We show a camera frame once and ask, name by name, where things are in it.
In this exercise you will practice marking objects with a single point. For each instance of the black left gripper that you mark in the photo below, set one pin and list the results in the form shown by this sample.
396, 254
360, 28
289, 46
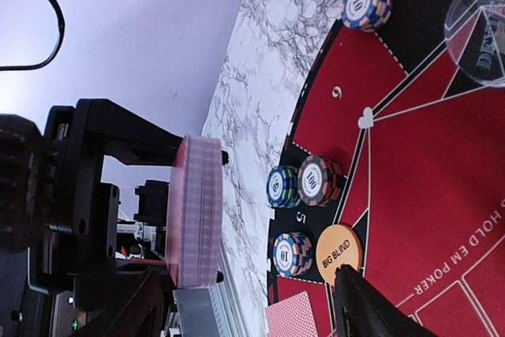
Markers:
54, 205

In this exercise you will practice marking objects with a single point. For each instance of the small orange black chip pile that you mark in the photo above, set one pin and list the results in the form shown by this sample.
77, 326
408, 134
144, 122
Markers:
319, 181

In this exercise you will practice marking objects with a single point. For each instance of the clear round dealer button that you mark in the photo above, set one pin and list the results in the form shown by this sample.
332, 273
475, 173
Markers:
474, 35

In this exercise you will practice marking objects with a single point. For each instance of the white blue chip pile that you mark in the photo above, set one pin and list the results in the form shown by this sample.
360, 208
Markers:
366, 15
292, 254

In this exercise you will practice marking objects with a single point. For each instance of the orange round blind button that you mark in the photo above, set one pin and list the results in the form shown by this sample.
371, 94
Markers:
337, 245

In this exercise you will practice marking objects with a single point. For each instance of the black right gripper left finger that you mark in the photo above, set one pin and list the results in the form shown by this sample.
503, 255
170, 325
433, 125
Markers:
138, 313

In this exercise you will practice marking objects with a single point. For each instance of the red playing card deck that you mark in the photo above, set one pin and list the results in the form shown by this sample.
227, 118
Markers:
195, 213

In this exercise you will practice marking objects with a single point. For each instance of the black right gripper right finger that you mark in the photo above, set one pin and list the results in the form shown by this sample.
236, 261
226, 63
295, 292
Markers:
361, 310

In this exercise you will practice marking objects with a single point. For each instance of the round red black poker mat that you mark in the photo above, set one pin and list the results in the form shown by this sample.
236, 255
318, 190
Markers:
421, 149

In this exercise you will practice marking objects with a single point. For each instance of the aluminium front rail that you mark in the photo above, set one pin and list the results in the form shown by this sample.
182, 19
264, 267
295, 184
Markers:
213, 311

